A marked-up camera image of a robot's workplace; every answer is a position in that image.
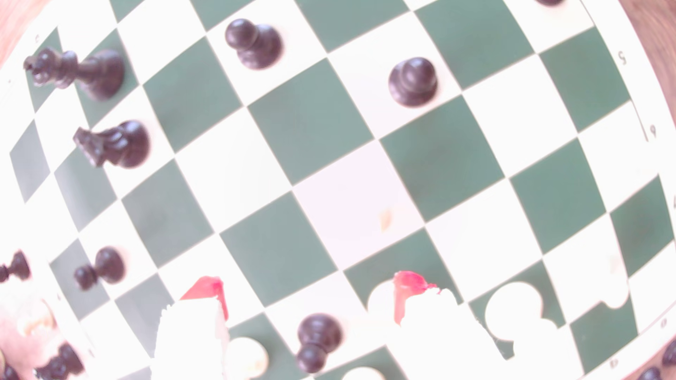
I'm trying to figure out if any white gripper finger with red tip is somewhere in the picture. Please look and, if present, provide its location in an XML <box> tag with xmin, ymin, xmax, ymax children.
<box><xmin>150</xmin><ymin>276</ymin><xmax>231</xmax><ymax>380</ymax></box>
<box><xmin>388</xmin><ymin>271</ymin><xmax>509</xmax><ymax>380</ymax></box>

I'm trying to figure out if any black knight chess piece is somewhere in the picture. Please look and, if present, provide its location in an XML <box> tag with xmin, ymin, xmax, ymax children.
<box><xmin>34</xmin><ymin>343</ymin><xmax>85</xmax><ymax>380</ymax></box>
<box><xmin>73</xmin><ymin>120</ymin><xmax>151</xmax><ymax>170</ymax></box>

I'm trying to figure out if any green and white chess mat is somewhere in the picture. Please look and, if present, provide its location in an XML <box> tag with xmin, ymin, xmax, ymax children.
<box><xmin>0</xmin><ymin>0</ymin><xmax>676</xmax><ymax>380</ymax></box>

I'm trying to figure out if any black king chess piece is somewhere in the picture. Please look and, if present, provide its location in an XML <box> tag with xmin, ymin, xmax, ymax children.
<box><xmin>24</xmin><ymin>47</ymin><xmax>126</xmax><ymax>101</ymax></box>

